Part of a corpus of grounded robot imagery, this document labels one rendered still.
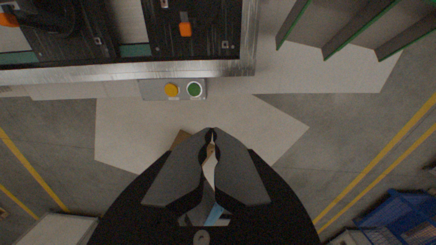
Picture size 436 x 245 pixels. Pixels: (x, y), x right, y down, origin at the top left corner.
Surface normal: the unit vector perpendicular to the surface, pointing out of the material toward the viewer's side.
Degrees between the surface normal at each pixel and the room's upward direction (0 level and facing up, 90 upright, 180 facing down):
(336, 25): 45
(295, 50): 0
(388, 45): 90
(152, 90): 0
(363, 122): 0
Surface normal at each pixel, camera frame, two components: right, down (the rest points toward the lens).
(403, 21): -0.11, 0.95
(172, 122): 0.01, 0.46
